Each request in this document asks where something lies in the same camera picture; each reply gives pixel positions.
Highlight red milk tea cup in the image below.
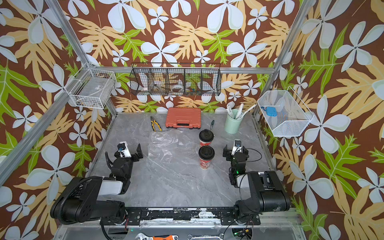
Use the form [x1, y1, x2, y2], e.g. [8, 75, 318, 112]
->
[199, 129, 214, 147]
[198, 146, 215, 170]

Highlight clear plastic carrier bag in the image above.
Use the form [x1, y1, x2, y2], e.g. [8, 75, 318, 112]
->
[148, 130, 200, 164]

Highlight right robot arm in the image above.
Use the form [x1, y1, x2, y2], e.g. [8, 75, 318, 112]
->
[223, 145, 291, 222]

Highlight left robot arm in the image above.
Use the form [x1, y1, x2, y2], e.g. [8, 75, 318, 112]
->
[50, 142, 144, 225]

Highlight mint green cup holder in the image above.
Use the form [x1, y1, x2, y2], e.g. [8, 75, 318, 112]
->
[224, 109, 243, 134]

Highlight yellow black pliers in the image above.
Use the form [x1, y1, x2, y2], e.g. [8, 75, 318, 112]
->
[150, 116, 163, 132]

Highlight red plastic tool case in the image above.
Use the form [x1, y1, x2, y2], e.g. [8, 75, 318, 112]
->
[165, 108, 202, 129]

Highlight blue object in basket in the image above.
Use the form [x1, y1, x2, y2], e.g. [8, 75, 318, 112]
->
[261, 107, 278, 117]

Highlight white mesh basket right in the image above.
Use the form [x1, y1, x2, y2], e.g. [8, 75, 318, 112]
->
[258, 87, 315, 138]

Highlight silver combination wrench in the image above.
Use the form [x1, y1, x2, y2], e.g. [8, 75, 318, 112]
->
[187, 234, 224, 240]

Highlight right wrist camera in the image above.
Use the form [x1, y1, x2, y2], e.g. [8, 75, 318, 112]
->
[232, 140, 242, 156]

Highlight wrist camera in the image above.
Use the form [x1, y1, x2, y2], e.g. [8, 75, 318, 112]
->
[232, 140, 242, 156]
[118, 141, 132, 158]

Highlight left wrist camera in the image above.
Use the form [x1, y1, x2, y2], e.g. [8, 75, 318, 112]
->
[118, 141, 132, 158]

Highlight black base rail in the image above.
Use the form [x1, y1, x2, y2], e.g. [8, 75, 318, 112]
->
[124, 206, 261, 226]

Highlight black wire basket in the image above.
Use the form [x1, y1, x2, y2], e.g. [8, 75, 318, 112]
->
[128, 63, 222, 96]

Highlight orange handled adjustable wrench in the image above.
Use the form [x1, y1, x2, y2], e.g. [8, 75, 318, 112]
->
[135, 233, 179, 240]

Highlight white wire basket left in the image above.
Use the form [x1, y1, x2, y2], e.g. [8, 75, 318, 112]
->
[66, 64, 117, 109]

